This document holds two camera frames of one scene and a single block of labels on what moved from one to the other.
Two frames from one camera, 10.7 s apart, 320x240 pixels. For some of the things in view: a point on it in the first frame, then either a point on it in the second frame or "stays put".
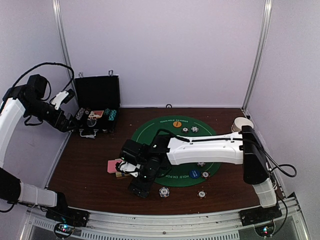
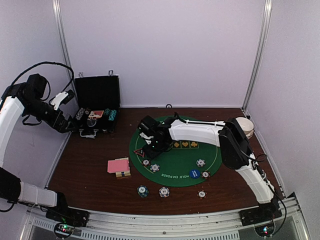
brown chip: [205, 174] stays put
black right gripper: [136, 187] to [152, 153]
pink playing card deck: [111, 166] stays put
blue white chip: [201, 164] stays put
